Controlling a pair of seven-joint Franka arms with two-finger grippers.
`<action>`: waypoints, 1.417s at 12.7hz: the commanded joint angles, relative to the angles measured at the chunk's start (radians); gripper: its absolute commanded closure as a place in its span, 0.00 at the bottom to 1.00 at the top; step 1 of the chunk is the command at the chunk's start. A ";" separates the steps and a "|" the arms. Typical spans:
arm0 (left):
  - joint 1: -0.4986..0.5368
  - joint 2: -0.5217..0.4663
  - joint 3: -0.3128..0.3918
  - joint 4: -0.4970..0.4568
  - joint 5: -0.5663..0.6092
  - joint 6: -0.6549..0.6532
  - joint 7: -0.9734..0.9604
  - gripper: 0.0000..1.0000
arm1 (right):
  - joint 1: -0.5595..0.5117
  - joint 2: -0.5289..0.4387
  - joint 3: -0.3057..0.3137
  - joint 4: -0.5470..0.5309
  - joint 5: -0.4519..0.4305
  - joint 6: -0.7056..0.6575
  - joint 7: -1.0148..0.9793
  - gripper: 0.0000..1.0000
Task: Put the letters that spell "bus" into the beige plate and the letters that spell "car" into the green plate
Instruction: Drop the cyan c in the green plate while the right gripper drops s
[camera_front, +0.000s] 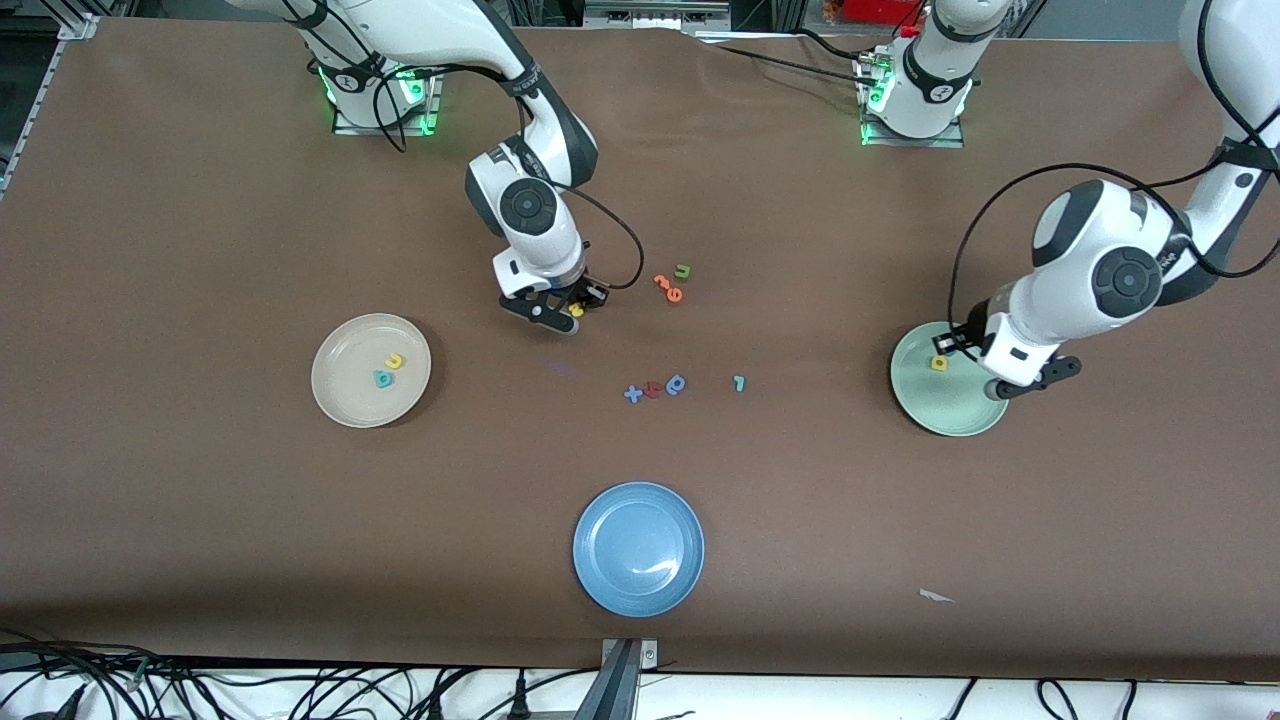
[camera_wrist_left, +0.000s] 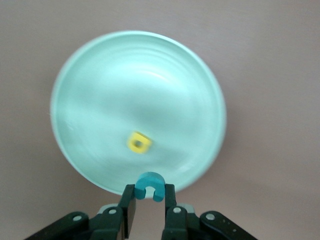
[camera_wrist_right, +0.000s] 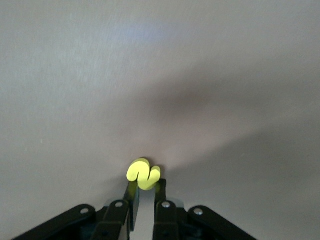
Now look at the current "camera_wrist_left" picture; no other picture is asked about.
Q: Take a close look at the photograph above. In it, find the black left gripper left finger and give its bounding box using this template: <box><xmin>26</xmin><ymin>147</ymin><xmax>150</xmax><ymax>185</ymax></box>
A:
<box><xmin>89</xmin><ymin>184</ymin><xmax>138</xmax><ymax>240</ymax></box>

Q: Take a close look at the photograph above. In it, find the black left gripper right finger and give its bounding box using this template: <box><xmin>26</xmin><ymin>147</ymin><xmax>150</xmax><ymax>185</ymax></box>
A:
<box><xmin>161</xmin><ymin>183</ymin><xmax>188</xmax><ymax>240</ymax></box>

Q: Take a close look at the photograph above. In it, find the yellow foam letter d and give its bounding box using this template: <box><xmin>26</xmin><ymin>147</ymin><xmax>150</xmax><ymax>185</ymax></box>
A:
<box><xmin>127</xmin><ymin>131</ymin><xmax>152</xmax><ymax>154</ymax></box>

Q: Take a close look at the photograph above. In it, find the teal foam letter c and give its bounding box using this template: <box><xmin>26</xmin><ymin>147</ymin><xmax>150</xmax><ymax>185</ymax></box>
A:
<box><xmin>134</xmin><ymin>171</ymin><xmax>166</xmax><ymax>202</ymax></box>

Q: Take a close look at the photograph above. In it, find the light green plate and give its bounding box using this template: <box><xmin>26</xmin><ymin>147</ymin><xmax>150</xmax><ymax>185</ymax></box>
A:
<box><xmin>49</xmin><ymin>30</ymin><xmax>227</xmax><ymax>201</ymax></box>

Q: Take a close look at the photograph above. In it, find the brown table cover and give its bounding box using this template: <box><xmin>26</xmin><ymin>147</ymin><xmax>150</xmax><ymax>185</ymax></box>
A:
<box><xmin>0</xmin><ymin>0</ymin><xmax>320</xmax><ymax>240</ymax></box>

